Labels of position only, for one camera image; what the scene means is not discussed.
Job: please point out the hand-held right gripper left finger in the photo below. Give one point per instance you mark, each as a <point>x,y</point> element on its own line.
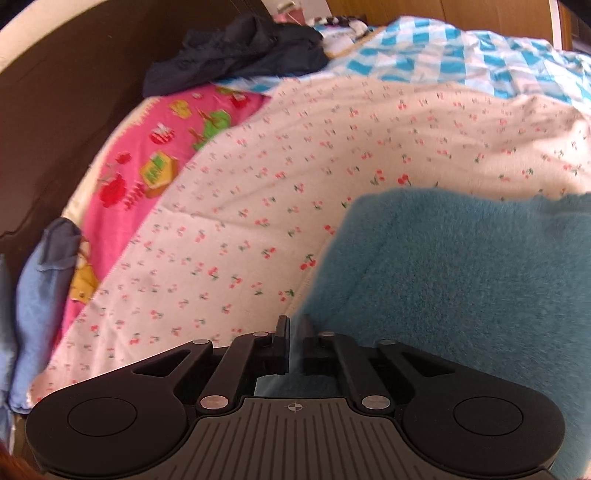
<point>281,350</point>

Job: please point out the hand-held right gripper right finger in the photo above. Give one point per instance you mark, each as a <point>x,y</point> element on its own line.
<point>308,355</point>

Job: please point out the blue flower-pattern sweater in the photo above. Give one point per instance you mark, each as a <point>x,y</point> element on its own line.
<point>461,277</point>

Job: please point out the dark navy clothes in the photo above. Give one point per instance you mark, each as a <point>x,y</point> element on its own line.
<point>240,50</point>

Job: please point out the white cherry-print blanket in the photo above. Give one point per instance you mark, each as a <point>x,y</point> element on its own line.
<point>277,184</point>

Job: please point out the pink printed blanket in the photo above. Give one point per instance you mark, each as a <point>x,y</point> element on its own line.
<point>138,152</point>

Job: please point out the light blue cloth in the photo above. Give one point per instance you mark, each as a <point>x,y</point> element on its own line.
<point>41,300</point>

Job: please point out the dark red cloth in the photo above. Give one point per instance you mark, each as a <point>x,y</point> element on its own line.
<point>14,464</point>

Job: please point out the dark brown headboard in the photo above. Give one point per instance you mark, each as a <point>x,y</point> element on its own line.
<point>69,115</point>

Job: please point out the blue and white checked quilt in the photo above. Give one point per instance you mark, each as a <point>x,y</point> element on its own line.
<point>438,50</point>

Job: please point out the black and white cloth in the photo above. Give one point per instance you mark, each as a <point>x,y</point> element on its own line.
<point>341,23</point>

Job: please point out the pink object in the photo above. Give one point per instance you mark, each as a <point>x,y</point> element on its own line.
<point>288,11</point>

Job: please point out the wooden wardrobe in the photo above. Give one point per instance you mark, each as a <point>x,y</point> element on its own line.
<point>461,14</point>

